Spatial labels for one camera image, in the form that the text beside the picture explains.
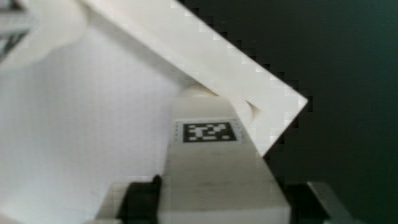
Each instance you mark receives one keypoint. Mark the white desk leg front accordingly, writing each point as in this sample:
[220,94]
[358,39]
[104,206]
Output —
[220,189]

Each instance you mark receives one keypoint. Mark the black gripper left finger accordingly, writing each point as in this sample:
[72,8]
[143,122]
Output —
[138,208]

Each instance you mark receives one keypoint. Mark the white desk leg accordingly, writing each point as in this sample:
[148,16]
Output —
[220,189]
[42,25]

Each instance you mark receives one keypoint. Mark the white desk tabletop tray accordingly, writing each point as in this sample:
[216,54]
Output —
[86,108]

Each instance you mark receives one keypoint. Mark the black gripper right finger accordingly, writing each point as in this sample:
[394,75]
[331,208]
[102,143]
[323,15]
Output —
[317,206]

